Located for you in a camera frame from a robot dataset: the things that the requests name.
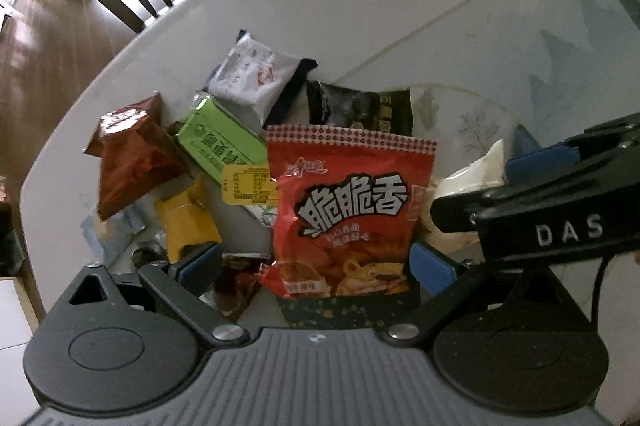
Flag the brown chocolate candy packet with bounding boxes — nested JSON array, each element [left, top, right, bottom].
[[200, 253, 273, 322]]

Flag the yellow snack packet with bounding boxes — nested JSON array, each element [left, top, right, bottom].
[[154, 176, 222, 264]]

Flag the light blue pastry packet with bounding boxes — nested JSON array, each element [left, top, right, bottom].
[[80, 204, 145, 266]]

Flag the white plastic snack bag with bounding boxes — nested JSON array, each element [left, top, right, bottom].
[[420, 139, 506, 255]]

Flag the large red chips bag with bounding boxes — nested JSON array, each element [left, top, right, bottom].
[[259, 124, 437, 298]]

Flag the yellow label sauce packet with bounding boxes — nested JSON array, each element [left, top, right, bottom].
[[221, 164, 279, 206]]

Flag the dark red foil snack bag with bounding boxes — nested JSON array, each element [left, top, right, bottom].
[[84, 93, 186, 220]]

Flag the green snack bar pack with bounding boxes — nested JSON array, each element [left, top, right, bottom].
[[176, 93, 267, 185]]

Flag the white black snack packet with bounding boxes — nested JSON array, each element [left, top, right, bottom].
[[204, 30, 318, 128]]

